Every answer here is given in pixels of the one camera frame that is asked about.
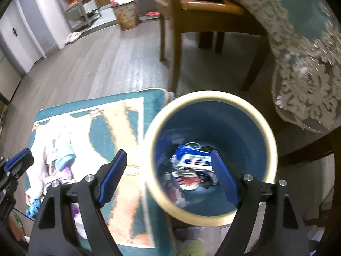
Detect blue and white wipes packet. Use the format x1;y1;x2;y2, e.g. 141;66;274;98
174;144;215;173

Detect light blue packet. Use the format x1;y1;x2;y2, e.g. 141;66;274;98
55;141;75;167

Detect patterned round bin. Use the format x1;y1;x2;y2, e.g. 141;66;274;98
110;0;139;31

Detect red and white wrapper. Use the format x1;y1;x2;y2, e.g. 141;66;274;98
176;171;205;191

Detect purple wrapper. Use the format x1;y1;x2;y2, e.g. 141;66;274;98
49;164;74;182

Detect blue bin with cream rim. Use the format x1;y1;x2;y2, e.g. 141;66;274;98
144;91;279;226

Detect blue plastic wrapper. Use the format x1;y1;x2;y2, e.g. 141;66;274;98
26;199;43;218

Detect teal patterned cushion table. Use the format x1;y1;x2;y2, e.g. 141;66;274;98
25;87;176;256

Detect white door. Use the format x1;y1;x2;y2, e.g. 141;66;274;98
0;0;36;76

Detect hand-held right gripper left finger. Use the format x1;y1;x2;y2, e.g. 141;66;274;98
28;149;127;256

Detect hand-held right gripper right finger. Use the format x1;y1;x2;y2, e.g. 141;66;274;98
211;150;311;256

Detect wooden chair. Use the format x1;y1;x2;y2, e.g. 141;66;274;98
155;0;270;94

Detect white slippers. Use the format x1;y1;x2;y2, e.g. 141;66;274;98
64;31;84;45

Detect teal lace tablecloth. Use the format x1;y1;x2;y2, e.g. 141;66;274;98
213;0;341;134

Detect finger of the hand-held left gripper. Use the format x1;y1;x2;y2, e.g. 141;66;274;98
4;148;35;178

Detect metal shelf rack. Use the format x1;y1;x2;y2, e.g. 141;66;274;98
51;0;103;32

